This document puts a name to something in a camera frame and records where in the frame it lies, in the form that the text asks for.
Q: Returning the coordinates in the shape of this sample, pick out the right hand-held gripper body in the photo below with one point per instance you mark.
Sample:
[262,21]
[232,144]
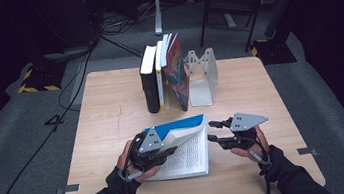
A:
[245,121]

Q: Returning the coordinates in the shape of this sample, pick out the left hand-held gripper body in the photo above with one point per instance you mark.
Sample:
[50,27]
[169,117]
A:
[151,143]

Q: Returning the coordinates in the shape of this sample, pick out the blue cover book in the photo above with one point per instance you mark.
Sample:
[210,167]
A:
[191,155]

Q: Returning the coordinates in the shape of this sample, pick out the expandable metal bookend rack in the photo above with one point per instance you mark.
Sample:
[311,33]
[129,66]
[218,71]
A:
[201,93]

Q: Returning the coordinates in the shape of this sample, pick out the black hardcover book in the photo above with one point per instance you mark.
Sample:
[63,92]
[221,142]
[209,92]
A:
[149,83]

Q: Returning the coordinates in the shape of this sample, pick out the red illustrated cover book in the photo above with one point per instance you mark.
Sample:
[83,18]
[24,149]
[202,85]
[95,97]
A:
[177,76]

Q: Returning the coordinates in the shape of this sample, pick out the yellow cover book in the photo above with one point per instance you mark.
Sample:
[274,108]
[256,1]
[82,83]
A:
[159,78]

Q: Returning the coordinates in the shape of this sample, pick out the person's right hand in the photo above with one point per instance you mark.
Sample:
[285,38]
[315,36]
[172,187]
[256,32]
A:
[246,152]

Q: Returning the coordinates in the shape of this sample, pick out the person's left hand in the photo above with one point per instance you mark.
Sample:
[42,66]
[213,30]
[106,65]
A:
[122,159]

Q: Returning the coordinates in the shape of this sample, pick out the black yellow striped stand base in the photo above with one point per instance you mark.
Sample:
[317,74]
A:
[275,53]
[43,77]

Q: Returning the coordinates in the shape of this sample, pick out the dark equipment cabinet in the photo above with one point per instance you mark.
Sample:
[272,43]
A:
[62,20]

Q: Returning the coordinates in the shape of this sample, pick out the grey metal table bracket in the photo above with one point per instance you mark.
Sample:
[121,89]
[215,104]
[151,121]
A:
[68,189]
[306,152]

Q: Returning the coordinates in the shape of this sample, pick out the white desk leg frame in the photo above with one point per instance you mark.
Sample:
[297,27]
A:
[157,11]

